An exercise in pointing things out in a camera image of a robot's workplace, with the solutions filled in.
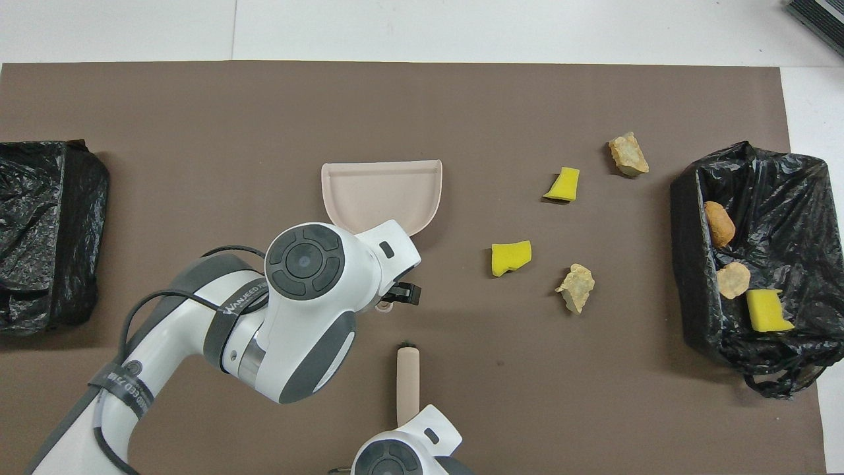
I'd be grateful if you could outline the brown table mat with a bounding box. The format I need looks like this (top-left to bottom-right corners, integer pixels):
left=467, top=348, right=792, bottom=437
left=0, top=61, right=828, bottom=475

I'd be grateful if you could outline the dark grey ribbed device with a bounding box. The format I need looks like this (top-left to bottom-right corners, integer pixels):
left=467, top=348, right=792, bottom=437
left=785, top=0, right=844, bottom=58

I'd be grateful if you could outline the yellow sponge piece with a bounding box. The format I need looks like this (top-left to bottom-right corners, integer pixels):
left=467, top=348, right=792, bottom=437
left=543, top=166, right=582, bottom=204
left=746, top=288, right=796, bottom=333
left=491, top=240, right=533, bottom=278

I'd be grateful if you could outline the pale beige round bread chunk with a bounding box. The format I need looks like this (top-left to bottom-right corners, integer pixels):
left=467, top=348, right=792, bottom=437
left=716, top=261, right=752, bottom=300

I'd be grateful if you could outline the orange brown bread roll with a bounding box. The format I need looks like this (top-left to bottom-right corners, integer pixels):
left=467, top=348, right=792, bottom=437
left=704, top=201, right=737, bottom=249

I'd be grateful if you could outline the large pale yellow bread chunk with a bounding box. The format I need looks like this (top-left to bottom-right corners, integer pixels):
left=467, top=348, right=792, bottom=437
left=607, top=131, right=650, bottom=177

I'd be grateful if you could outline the beige plastic dustpan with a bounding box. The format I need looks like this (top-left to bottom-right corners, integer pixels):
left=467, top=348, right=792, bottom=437
left=321, top=159, right=443, bottom=312

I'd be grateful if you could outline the beige handled black bristle brush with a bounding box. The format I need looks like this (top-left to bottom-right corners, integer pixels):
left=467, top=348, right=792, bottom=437
left=396, top=340, right=421, bottom=426

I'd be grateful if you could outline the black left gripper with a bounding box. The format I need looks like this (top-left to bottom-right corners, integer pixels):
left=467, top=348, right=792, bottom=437
left=381, top=282, right=423, bottom=306

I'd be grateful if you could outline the small pale yellow bread chunk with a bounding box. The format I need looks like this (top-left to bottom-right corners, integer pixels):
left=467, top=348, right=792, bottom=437
left=555, top=263, right=596, bottom=315

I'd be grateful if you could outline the closed black bag covered bin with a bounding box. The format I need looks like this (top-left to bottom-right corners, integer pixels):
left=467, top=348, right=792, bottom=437
left=0, top=139, right=111, bottom=336

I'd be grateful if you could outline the open black bag lined bin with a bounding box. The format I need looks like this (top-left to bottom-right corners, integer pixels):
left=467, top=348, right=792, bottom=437
left=670, top=141, right=844, bottom=399

